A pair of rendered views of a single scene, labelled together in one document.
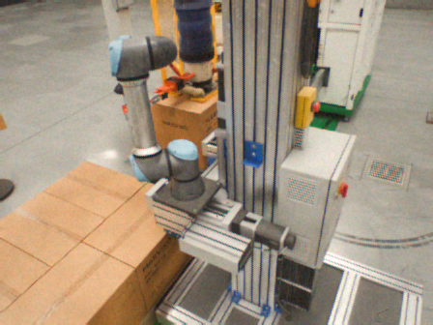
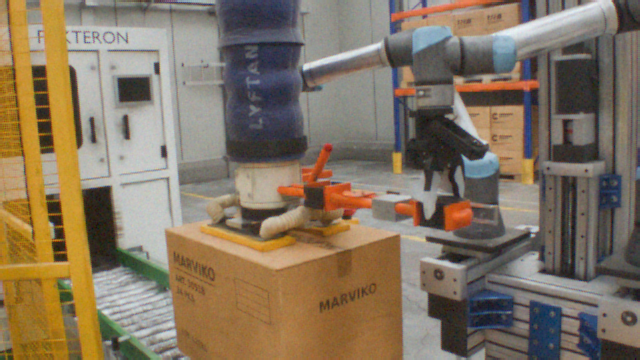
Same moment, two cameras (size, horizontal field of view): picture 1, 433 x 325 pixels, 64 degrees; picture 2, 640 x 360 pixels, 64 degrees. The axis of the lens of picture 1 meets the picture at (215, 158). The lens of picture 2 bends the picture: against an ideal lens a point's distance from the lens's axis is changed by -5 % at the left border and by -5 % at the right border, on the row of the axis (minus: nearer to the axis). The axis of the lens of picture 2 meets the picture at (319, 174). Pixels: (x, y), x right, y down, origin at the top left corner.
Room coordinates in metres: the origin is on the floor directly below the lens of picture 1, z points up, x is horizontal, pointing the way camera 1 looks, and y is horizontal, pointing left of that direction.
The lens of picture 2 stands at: (1.56, 1.45, 1.44)
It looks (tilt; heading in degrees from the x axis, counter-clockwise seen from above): 8 degrees down; 288
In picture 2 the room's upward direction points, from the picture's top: 3 degrees counter-clockwise
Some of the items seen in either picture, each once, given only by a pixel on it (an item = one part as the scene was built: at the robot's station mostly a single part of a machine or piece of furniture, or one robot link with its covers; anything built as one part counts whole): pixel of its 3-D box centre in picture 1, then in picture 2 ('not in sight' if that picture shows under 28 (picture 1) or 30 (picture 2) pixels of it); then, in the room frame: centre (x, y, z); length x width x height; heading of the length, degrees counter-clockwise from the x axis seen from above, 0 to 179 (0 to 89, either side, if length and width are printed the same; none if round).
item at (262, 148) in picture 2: (196, 51); (268, 145); (2.15, 0.07, 1.33); 0.23 x 0.23 x 0.04
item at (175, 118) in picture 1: (201, 115); (278, 298); (2.15, 0.08, 0.89); 0.60 x 0.40 x 0.40; 147
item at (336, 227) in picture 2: (211, 87); (298, 217); (2.10, 0.00, 1.11); 0.34 x 0.10 x 0.05; 147
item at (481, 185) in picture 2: not in sight; (478, 176); (1.59, -0.14, 1.20); 0.13 x 0.12 x 0.14; 88
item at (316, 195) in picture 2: (174, 83); (327, 195); (1.94, 0.21, 1.22); 0.10 x 0.08 x 0.06; 57
